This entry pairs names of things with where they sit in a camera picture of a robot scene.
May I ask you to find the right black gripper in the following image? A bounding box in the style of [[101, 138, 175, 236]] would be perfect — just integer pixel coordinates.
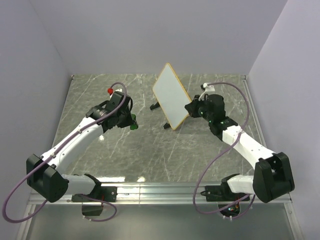
[[186, 95, 214, 123]]

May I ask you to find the green whiteboard eraser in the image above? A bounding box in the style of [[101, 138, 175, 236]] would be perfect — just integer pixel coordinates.
[[130, 113, 139, 131]]

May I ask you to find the orange framed whiteboard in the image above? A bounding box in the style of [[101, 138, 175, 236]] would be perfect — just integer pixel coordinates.
[[152, 62, 192, 130]]

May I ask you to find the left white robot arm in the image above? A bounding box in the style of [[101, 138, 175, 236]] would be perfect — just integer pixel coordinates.
[[26, 89, 138, 203]]

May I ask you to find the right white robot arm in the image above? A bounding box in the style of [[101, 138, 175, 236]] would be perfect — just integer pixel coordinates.
[[185, 83, 295, 203]]

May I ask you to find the black left whiteboard stand foot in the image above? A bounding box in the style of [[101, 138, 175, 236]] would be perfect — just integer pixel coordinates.
[[149, 102, 160, 111]]

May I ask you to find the black whiteboard stand foot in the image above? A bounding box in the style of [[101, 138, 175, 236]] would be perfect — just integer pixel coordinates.
[[163, 122, 171, 130], [149, 102, 160, 111]]

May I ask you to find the black right whiteboard stand foot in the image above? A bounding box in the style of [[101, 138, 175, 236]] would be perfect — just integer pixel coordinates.
[[163, 122, 171, 130]]

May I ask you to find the aluminium mounting rail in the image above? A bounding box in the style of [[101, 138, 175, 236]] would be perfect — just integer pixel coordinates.
[[27, 182, 293, 206]]

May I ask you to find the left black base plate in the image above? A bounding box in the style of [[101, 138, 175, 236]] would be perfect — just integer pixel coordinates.
[[71, 186, 118, 203]]

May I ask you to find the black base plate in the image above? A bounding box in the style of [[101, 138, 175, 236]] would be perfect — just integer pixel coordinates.
[[200, 184, 246, 202], [71, 186, 118, 203]]

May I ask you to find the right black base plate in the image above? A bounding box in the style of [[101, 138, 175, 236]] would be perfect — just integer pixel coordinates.
[[200, 184, 246, 202]]

